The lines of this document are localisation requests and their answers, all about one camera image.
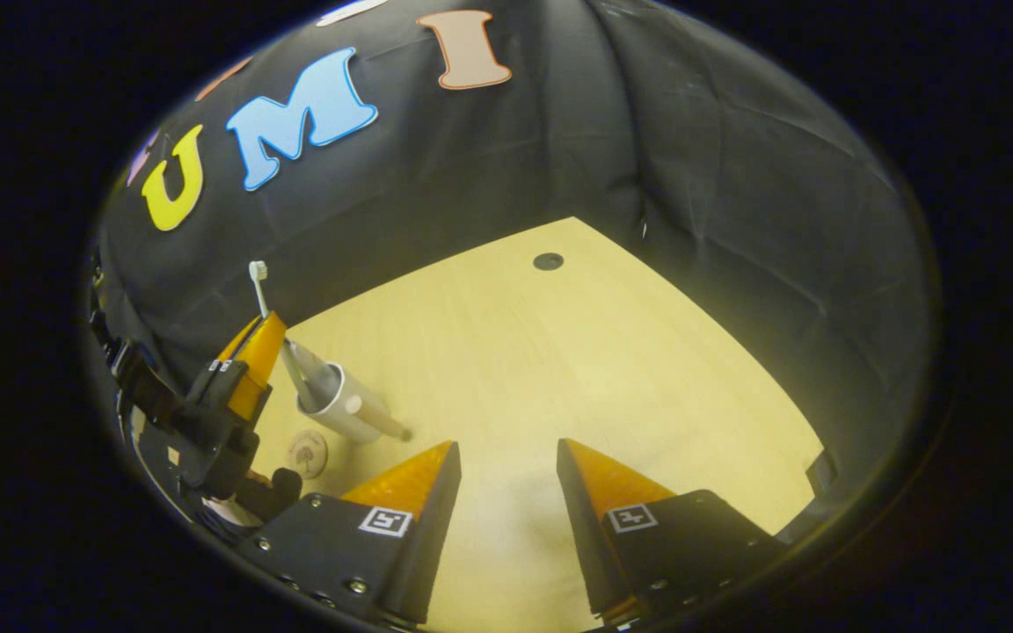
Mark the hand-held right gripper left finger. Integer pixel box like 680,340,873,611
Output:
238,440,463,627

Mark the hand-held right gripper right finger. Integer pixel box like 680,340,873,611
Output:
557,437,789,627

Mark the pale green toothbrush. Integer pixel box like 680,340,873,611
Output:
248,260,323,414

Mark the round cork coaster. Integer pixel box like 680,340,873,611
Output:
287,429,329,480

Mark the white cup with wooden handle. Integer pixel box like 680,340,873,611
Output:
295,338,413,445

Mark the light wooden desktop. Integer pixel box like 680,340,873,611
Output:
247,216,827,633

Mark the black backdrop cloth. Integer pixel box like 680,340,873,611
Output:
93,0,934,493

